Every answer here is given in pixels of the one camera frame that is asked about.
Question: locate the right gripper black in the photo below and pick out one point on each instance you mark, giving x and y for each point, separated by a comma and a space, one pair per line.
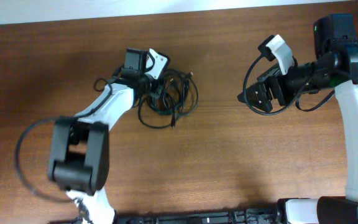
274, 90

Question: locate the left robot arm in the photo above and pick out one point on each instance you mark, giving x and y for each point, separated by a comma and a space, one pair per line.
79, 156

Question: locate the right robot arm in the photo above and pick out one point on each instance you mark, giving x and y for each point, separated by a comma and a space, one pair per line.
334, 33

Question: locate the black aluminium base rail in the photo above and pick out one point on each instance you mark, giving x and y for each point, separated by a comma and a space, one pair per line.
228, 216

